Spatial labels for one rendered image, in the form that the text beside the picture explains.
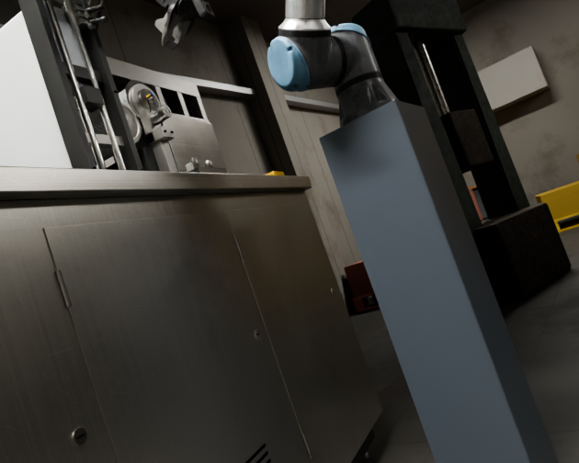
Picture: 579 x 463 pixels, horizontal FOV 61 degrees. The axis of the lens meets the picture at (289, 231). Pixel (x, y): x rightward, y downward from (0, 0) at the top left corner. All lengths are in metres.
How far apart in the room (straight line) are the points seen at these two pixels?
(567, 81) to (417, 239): 6.37
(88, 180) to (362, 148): 0.58
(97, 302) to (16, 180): 0.21
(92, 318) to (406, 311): 0.66
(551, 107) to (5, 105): 6.66
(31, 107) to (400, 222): 0.92
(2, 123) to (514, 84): 6.36
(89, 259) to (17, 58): 0.72
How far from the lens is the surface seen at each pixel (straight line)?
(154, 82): 2.32
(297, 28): 1.11
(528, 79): 7.10
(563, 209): 6.10
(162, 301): 0.91
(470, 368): 1.13
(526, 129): 7.36
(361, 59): 1.20
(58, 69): 1.19
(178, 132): 2.26
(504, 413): 1.15
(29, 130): 1.38
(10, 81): 1.44
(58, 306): 0.78
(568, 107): 7.33
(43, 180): 0.80
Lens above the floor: 0.64
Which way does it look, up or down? 4 degrees up
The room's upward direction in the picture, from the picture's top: 19 degrees counter-clockwise
